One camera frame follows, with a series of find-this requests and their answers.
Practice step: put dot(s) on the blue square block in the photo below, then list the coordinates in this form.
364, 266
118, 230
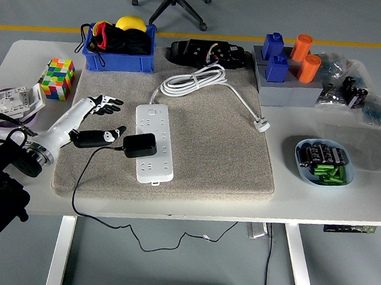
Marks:
277, 69
273, 46

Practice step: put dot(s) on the clear bag of blue parts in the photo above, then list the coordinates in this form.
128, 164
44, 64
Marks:
332, 66
376, 112

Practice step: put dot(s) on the grey-brown fabric mat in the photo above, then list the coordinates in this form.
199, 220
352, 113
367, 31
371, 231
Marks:
209, 151

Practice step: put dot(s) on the grey block base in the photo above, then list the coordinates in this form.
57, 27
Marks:
281, 93

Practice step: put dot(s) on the white wall socket module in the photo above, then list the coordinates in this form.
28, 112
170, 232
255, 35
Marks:
12, 102

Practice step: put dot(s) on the clear bag of black capacitors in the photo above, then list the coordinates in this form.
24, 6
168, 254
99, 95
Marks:
355, 92

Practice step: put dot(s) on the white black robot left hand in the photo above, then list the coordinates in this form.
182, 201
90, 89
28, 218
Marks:
65, 121

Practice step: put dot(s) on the white table leg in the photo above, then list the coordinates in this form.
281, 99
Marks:
298, 258
61, 251

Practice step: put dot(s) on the white power strip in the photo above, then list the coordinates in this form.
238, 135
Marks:
152, 120

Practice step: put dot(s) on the light blue dish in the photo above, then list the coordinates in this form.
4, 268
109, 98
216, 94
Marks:
304, 175

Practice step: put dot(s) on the green cylinder part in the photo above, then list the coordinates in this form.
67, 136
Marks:
329, 180
323, 170
340, 172

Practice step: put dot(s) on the black table control box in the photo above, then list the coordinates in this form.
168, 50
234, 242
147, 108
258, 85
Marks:
336, 228

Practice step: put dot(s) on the black power adapter plug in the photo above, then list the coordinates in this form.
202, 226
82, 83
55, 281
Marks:
140, 145

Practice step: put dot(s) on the silver under-table bracket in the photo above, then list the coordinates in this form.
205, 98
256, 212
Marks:
256, 230

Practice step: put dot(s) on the empty clear plastic bag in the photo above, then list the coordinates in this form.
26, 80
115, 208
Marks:
360, 144

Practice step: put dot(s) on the yellow ball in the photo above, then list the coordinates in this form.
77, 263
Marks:
131, 23

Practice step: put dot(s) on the multicolour puzzle cube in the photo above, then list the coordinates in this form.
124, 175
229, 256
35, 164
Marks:
57, 79

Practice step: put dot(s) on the blue plastic bin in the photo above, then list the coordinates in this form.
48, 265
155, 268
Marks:
117, 62

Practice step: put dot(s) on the orange cylinder block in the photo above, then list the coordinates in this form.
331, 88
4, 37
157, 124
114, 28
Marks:
309, 69
301, 47

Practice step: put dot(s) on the clear bag of small dark parts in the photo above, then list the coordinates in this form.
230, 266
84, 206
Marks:
331, 96

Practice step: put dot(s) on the black capacitor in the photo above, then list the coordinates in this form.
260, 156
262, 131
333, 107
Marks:
313, 153
324, 153
338, 156
302, 156

